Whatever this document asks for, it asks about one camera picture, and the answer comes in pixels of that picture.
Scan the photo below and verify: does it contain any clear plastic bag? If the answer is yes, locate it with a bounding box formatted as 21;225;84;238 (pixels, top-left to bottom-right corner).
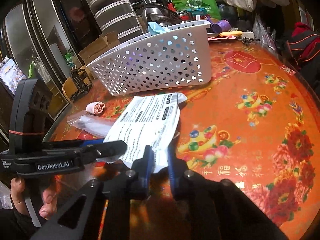
67;111;116;138

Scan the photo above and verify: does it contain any pink towel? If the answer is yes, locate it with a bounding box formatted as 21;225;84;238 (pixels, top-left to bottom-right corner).
86;101;105;115

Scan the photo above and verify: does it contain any white printed plastic package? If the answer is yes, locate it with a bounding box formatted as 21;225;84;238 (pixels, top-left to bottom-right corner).
97;93;187;173

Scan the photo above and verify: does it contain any light blue mask pack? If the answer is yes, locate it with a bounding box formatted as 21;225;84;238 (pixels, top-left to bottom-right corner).
148;22;171;36

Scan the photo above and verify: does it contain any person's left hand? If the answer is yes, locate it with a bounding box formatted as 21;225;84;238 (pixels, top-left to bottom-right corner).
10;177;57;219

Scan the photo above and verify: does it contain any yellow wooden chair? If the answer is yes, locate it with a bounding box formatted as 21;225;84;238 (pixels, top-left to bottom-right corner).
62;65;92;103

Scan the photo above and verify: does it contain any black folding phone stand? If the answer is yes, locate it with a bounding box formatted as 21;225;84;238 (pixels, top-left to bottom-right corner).
71;69;93;101

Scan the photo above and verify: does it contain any red floral tablecloth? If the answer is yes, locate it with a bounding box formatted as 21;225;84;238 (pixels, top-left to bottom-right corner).
49;41;319;239

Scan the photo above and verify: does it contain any open cardboard box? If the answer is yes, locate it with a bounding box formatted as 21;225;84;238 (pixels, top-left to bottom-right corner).
79;31;120;65

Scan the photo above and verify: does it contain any dark glass door cabinet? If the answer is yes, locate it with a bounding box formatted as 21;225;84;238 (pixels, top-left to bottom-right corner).
1;0;100;144

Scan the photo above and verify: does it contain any white perforated plastic basket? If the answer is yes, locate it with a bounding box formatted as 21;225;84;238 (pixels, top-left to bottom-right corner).
87;20;212;96

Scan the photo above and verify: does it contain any stacked mesh food cover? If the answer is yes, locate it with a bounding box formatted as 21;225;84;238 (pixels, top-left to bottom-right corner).
86;0;144;43

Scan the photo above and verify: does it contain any stainless steel gourd kettle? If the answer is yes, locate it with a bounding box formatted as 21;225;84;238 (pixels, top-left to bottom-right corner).
142;0;182;27

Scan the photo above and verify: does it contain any purple plastic cup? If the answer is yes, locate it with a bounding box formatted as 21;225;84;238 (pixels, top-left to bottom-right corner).
212;20;231;34

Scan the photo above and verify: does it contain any red black striped jacket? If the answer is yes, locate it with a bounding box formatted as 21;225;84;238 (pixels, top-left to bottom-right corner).
286;22;319;84

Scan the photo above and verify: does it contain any green shopping bag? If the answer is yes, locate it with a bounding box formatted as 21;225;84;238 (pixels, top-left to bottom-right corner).
171;0;221;20

